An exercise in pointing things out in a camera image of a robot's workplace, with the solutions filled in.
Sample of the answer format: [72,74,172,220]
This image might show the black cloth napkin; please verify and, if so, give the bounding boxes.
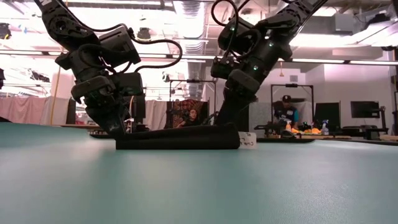
[114,123,257,151]

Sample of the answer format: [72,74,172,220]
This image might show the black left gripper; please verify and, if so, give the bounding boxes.
[55,46,144,138]

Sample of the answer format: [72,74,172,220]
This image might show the silver ribbed air duct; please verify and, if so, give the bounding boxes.
[174,0,208,100]

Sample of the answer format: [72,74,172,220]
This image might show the green table mat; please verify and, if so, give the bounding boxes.
[0,121,398,224]

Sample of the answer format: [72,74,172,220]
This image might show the orange objects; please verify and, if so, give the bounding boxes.
[292,128,322,135]

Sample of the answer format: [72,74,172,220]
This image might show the yellow hanging cord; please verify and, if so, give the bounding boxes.
[49,73,62,126]

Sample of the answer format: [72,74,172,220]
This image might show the distant workbench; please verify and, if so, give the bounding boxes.
[254,133,354,144]

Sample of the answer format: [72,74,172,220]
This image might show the white curtain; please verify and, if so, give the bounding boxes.
[145,100,169,131]

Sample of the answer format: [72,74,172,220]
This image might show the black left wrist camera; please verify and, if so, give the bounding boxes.
[98,25,141,68]

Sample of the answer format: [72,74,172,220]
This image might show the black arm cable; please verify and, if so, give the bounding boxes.
[77,23,183,74]
[211,0,249,60]

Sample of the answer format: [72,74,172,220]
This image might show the grey partition panel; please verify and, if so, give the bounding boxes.
[248,102,275,138]

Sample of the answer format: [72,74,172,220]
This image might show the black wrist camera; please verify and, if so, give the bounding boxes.
[217,17,254,55]
[98,25,141,68]

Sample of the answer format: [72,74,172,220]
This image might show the pink curtain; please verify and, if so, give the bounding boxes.
[0,96,71,127]

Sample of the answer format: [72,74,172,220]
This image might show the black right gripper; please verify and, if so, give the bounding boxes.
[211,29,293,126]

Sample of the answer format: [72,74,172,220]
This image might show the black metal stand frame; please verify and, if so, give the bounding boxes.
[169,80,217,125]
[270,83,315,125]

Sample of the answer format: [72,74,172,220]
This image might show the dark wall screen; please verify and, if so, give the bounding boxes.
[350,101,380,119]

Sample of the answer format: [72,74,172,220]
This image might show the person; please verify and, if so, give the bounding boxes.
[273,95,300,131]
[177,108,201,128]

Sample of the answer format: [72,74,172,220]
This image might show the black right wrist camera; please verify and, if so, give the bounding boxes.
[217,17,254,55]

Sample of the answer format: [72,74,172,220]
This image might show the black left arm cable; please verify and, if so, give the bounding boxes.
[77,23,183,74]

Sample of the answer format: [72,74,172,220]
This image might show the black computer monitor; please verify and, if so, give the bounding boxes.
[129,95,146,124]

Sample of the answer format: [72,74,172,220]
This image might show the black ceiling dome camera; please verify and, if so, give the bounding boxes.
[136,27,152,41]

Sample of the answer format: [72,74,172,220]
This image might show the dark standing monitor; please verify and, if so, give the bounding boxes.
[314,101,341,131]

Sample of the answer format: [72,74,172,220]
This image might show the red patterned cloth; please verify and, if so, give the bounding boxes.
[172,99,205,128]

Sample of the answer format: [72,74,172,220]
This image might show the long ceiling light strip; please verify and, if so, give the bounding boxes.
[138,52,398,66]

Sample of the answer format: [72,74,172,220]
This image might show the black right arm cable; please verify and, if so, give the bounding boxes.
[211,0,249,60]

